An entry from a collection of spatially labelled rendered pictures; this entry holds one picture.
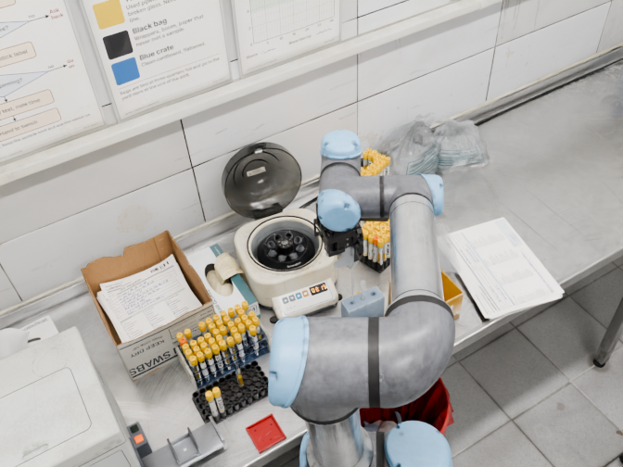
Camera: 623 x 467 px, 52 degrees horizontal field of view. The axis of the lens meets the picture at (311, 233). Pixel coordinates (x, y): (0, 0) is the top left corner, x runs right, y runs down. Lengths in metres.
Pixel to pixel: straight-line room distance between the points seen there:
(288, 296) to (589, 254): 0.83
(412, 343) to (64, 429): 0.69
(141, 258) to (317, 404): 1.01
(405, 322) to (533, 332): 2.00
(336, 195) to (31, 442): 0.68
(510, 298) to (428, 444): 0.63
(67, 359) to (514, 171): 1.41
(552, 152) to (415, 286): 1.37
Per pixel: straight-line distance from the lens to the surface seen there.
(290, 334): 0.82
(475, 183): 2.05
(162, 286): 1.72
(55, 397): 1.32
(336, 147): 1.18
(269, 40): 1.64
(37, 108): 1.51
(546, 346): 2.79
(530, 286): 1.77
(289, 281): 1.62
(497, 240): 1.86
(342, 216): 1.12
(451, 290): 1.65
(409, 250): 0.97
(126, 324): 1.67
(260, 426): 1.52
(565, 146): 2.25
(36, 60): 1.45
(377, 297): 1.58
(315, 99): 1.81
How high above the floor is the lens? 2.22
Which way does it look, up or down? 46 degrees down
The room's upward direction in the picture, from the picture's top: 4 degrees counter-clockwise
